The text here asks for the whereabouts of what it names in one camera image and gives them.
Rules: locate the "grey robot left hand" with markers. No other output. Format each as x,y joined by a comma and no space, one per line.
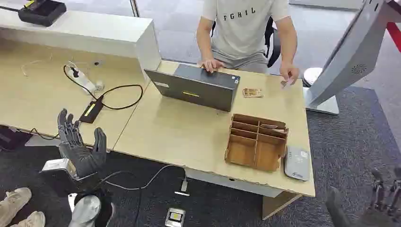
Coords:
82,158

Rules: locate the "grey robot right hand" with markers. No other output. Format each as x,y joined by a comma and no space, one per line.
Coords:
376,219

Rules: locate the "wooden card box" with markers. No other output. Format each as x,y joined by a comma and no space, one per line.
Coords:
255,147

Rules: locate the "pale card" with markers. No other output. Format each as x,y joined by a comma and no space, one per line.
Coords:
287,84

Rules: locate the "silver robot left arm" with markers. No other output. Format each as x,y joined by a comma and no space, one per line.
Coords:
85,210

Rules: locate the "black power adapter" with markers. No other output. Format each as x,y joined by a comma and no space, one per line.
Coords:
91,110

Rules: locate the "white power strip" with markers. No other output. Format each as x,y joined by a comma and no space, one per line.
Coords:
83,80

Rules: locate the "beige shoe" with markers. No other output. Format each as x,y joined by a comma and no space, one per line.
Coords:
12,203
33,220

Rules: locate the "grey flat pouch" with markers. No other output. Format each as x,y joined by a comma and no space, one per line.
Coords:
297,163

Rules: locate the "wooden desk leg panel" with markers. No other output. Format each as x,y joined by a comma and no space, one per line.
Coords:
277,205

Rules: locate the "white floor plug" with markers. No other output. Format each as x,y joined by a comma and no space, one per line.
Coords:
184,185

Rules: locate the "metal floor socket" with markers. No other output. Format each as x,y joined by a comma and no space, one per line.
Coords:
175,217

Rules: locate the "white raised desk shelf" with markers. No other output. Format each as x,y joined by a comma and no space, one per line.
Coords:
94,34

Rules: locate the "dark grey laptop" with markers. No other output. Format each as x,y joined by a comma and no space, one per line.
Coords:
194,86

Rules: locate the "cards in wooden box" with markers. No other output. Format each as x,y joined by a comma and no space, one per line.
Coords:
273,127

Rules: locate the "black device with yellow label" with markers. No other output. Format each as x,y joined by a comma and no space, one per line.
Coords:
42,12

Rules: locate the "white round stool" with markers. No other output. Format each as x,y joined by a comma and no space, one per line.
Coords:
310,76

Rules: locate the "person's right hand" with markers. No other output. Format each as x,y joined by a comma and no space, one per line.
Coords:
212,65

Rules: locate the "person's hand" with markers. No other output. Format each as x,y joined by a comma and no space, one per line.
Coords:
288,71
212,65

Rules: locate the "silver kiosk stand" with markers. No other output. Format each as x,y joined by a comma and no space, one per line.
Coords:
351,53

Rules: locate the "person's left hand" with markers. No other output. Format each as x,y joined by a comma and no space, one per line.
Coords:
288,71

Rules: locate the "small wooden card holder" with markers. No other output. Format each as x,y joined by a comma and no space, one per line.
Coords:
252,93

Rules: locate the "red barrier bar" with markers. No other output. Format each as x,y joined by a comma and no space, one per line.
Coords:
394,36

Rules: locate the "person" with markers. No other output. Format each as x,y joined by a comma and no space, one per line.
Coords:
241,31

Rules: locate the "metal partition post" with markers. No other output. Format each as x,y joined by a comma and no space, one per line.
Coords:
135,7

